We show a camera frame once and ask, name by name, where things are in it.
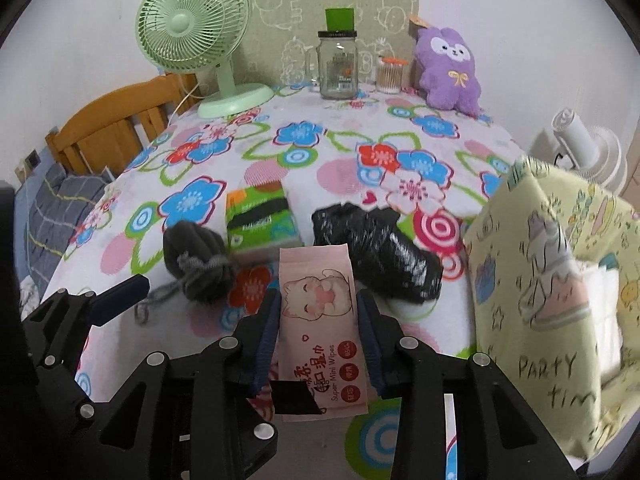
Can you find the green plastic cup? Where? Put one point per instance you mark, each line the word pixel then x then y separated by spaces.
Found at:
pixel 339 19

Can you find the pink wet wipes packet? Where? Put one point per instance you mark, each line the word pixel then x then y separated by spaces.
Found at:
pixel 315 300

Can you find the green desk fan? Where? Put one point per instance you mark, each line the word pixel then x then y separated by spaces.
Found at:
pixel 190 20

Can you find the green patterned cardboard panel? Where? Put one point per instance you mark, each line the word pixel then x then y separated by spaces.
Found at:
pixel 290 10

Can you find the cotton swab jar orange lid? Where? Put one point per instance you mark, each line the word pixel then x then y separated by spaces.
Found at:
pixel 390 77

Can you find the green tissue packet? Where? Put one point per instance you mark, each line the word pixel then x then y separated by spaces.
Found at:
pixel 260 220

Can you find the wooden bed headboard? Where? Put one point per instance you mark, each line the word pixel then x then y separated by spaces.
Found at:
pixel 100 120

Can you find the yellow cartoon fabric storage box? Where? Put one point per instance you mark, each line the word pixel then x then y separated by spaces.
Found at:
pixel 540 260

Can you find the grey knitted pouch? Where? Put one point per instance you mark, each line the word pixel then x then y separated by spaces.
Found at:
pixel 195 250

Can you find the purple plush toy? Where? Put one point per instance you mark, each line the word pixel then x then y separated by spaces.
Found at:
pixel 450 80

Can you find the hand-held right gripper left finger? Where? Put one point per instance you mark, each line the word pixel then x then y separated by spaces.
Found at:
pixel 267 340

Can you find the black plastic bag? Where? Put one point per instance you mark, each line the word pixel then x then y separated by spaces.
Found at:
pixel 380 250

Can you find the wall socket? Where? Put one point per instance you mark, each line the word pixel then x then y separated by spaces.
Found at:
pixel 32 159

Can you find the glass mug jar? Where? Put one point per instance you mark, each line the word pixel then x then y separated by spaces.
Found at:
pixel 340 75

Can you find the floral tablecloth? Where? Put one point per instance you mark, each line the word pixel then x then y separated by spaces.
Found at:
pixel 320 160

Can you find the white standing fan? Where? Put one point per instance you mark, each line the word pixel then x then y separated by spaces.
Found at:
pixel 585 140

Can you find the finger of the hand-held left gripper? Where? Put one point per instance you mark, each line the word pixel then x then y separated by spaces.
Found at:
pixel 250 447
pixel 122 295

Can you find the grey plaid pillow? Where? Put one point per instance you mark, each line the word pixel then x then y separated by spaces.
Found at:
pixel 55 210

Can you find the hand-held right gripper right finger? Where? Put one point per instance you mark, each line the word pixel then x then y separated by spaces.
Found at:
pixel 370 345

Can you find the white quilted soft pack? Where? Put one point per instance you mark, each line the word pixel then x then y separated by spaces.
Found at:
pixel 602 310

